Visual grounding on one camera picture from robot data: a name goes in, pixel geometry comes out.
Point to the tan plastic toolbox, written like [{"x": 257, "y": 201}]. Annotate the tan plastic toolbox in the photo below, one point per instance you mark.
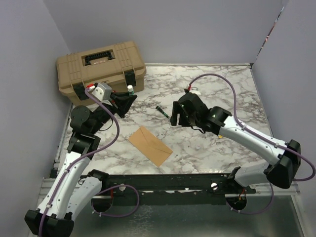
[{"x": 118, "y": 65}]

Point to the white green glue stick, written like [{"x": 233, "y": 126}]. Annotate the white green glue stick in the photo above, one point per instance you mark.
[{"x": 130, "y": 90}]

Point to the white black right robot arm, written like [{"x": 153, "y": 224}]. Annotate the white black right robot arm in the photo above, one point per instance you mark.
[{"x": 281, "y": 159}]

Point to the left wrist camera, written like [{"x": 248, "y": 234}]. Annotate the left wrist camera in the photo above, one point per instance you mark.
[{"x": 98, "y": 92}]

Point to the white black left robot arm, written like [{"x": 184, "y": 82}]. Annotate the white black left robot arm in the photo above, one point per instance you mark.
[{"x": 56, "y": 214}]

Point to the green black glue pen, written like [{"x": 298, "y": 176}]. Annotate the green black glue pen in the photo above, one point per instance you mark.
[{"x": 162, "y": 111}]

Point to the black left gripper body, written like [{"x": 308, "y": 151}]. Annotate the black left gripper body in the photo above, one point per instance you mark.
[{"x": 113, "y": 101}]

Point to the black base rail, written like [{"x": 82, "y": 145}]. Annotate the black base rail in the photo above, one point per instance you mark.
[{"x": 165, "y": 189}]

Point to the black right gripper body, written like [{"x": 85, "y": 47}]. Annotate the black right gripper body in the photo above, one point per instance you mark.
[{"x": 184, "y": 119}]

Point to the brown paper envelope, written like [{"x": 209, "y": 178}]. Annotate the brown paper envelope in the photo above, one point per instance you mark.
[{"x": 150, "y": 146}]

